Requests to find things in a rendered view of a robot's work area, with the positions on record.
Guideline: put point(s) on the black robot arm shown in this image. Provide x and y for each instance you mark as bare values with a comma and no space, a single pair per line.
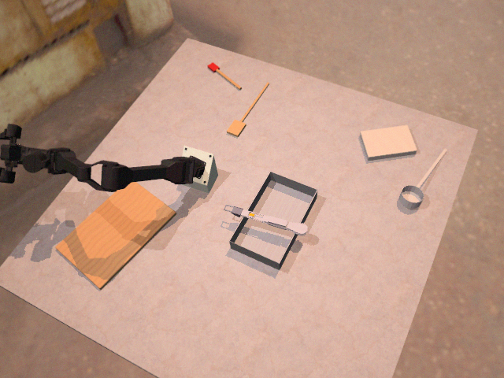
60,160

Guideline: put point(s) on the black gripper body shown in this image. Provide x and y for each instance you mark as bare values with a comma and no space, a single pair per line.
13,133

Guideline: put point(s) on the grey saucepan with long handle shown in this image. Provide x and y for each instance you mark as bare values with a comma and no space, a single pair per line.
412,196

